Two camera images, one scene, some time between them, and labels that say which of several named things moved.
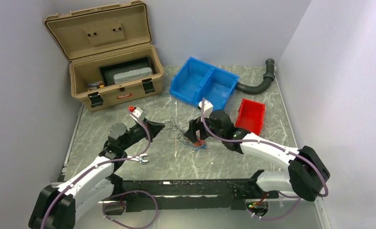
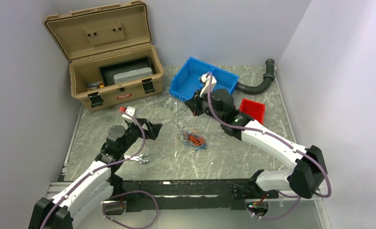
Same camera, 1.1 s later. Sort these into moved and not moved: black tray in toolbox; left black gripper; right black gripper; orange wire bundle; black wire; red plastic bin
Moved: black wire; right black gripper
Not moved: orange wire bundle; left black gripper; red plastic bin; black tray in toolbox
